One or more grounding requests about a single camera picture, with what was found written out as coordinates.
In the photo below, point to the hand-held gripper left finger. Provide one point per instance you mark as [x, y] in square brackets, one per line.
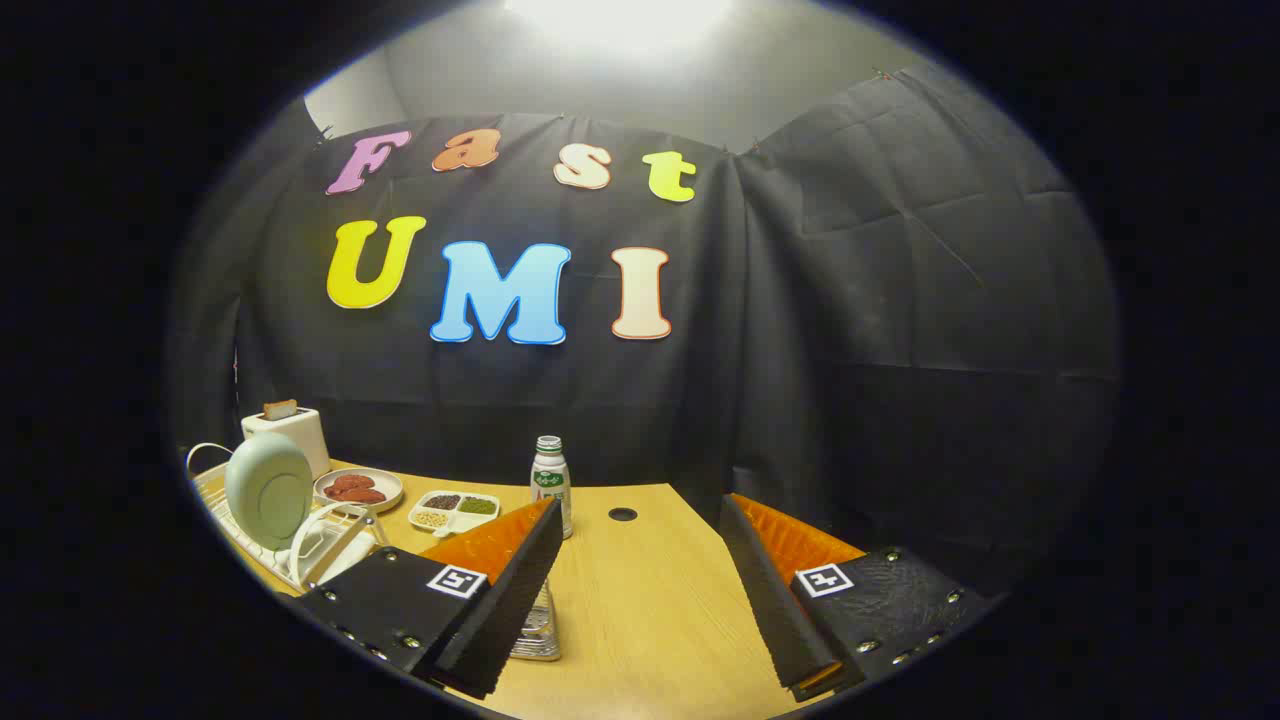
[520, 590]

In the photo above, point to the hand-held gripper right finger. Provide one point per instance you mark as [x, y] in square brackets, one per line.
[770, 590]

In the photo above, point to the pale green plate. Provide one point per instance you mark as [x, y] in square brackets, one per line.
[265, 495]

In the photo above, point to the white divided dish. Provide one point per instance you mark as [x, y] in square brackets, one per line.
[470, 522]

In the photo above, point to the small beige plate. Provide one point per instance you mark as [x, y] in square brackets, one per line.
[390, 490]

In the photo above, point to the green beans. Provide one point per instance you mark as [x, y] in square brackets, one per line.
[478, 506]

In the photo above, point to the white drink bottle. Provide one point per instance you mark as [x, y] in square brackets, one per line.
[550, 480]

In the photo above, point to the yellow soybeans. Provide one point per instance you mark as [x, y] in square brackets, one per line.
[430, 519]

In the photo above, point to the dark brown beans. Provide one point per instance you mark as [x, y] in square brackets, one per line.
[443, 501]

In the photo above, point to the red meat piece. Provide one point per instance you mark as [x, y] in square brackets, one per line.
[365, 495]
[347, 483]

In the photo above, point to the white toaster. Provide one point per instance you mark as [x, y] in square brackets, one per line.
[300, 440]

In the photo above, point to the toast slice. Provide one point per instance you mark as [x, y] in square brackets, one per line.
[280, 409]

